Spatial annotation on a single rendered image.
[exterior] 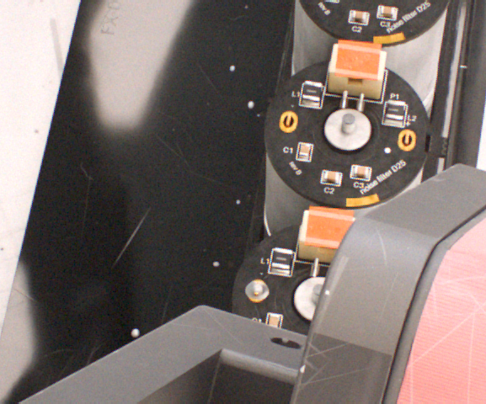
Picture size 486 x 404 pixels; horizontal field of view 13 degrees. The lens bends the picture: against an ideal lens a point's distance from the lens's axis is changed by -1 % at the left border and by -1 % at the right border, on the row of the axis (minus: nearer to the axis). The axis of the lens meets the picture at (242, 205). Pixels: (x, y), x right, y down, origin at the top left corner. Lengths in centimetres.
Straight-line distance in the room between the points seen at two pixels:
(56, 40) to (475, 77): 10
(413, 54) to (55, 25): 9
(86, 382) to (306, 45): 20
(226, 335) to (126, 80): 21
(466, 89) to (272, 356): 16
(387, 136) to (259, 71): 7
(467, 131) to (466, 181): 18
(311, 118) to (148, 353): 17
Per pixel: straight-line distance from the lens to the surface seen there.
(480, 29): 34
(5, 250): 39
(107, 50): 39
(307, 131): 33
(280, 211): 34
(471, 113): 33
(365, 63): 32
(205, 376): 17
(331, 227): 31
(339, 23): 33
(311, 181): 32
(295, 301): 31
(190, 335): 17
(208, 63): 39
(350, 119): 32
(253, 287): 31
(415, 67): 35
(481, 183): 15
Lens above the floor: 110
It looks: 65 degrees down
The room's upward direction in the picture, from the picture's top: straight up
